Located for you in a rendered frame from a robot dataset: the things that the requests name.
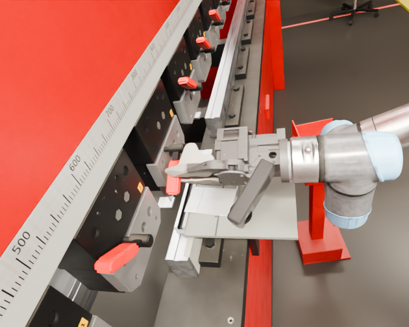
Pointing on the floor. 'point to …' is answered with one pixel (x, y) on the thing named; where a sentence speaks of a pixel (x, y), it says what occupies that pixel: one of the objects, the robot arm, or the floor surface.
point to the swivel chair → (355, 9)
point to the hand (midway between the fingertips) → (174, 176)
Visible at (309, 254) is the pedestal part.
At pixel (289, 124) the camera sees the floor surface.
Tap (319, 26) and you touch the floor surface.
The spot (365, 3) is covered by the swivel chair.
